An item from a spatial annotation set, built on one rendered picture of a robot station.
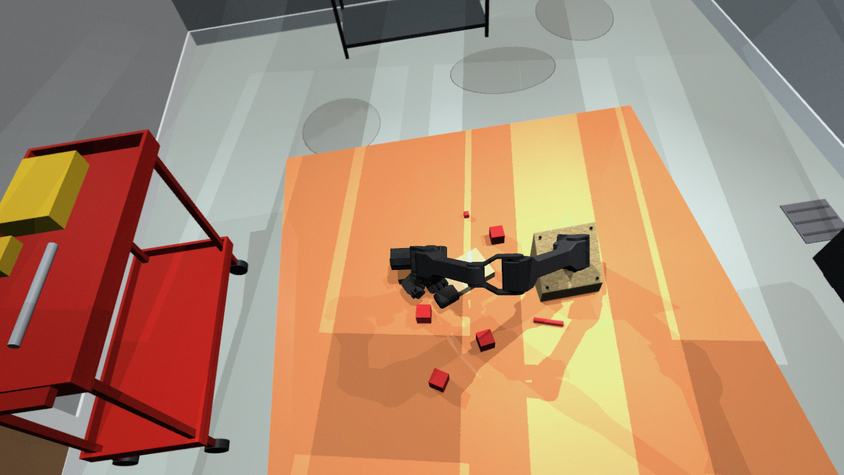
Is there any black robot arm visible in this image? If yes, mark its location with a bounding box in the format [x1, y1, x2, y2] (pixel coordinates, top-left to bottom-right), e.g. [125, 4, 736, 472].
[390, 234, 589, 299]

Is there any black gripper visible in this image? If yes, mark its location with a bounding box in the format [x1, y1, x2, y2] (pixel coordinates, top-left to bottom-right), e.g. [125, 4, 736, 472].
[426, 276, 460, 309]

